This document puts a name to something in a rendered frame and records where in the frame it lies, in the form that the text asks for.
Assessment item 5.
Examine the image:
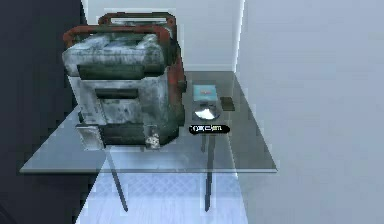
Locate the black remote control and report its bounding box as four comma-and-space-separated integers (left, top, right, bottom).
188, 124, 231, 135

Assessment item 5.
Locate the light blue book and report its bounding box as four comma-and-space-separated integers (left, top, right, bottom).
192, 84, 218, 101

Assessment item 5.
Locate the dark grey phone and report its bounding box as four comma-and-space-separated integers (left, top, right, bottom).
219, 96, 236, 112

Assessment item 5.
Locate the glass table with black legs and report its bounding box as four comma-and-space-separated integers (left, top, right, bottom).
18, 70, 279, 213

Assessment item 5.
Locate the grey box with red frame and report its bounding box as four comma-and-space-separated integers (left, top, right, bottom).
61, 12, 187, 151

